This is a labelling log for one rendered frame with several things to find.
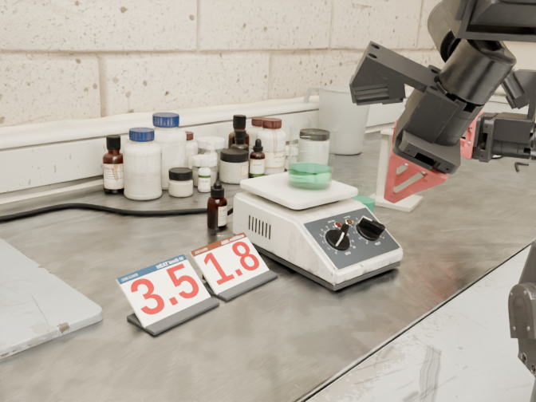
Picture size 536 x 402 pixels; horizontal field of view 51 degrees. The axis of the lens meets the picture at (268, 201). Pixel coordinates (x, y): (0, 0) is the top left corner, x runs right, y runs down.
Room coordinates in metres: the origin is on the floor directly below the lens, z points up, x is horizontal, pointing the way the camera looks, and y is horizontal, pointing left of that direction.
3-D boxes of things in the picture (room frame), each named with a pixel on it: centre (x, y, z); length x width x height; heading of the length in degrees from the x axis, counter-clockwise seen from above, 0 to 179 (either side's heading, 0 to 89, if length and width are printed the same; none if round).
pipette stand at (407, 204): (0.95, -0.22, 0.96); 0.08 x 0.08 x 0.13; 61
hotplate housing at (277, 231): (0.71, -0.06, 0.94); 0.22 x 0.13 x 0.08; 41
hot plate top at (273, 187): (0.73, -0.04, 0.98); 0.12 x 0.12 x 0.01; 41
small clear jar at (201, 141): (1.10, 0.12, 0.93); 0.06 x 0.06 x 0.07
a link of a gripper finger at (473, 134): (0.90, -0.31, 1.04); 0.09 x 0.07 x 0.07; 61
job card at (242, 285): (0.61, 0.04, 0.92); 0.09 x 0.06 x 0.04; 140
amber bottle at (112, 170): (0.94, 0.27, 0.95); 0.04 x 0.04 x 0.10
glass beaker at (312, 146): (0.72, -0.06, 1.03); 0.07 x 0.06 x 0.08; 114
